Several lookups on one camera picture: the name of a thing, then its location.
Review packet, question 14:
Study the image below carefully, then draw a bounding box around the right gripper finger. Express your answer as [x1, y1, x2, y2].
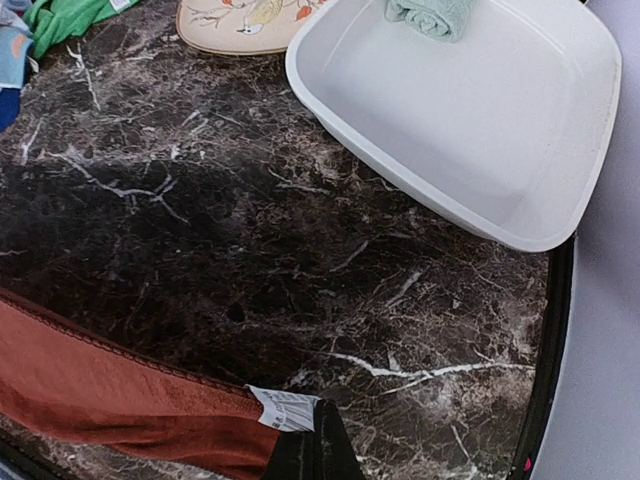
[262, 400, 365, 480]

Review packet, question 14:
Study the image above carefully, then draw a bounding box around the dark red towel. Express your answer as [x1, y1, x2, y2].
[0, 288, 321, 480]

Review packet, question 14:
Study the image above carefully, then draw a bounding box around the mint green panda towel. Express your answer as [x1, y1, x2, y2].
[385, 0, 473, 42]

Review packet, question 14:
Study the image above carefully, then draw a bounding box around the white plastic tub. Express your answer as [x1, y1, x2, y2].
[286, 1, 623, 252]

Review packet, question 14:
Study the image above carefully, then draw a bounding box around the beige bird ceramic plate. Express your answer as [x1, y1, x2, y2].
[176, 0, 326, 56]

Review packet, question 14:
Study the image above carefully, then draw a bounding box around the royal blue towel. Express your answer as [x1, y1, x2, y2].
[0, 88, 22, 132]

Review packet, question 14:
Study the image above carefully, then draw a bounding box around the bright green towel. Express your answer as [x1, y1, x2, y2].
[23, 0, 139, 60]

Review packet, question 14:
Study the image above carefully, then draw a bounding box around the blue orange patterned towel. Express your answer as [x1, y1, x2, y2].
[1, 19, 40, 89]

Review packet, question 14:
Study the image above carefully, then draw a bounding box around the black front table rail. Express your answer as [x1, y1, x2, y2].
[507, 236, 576, 480]

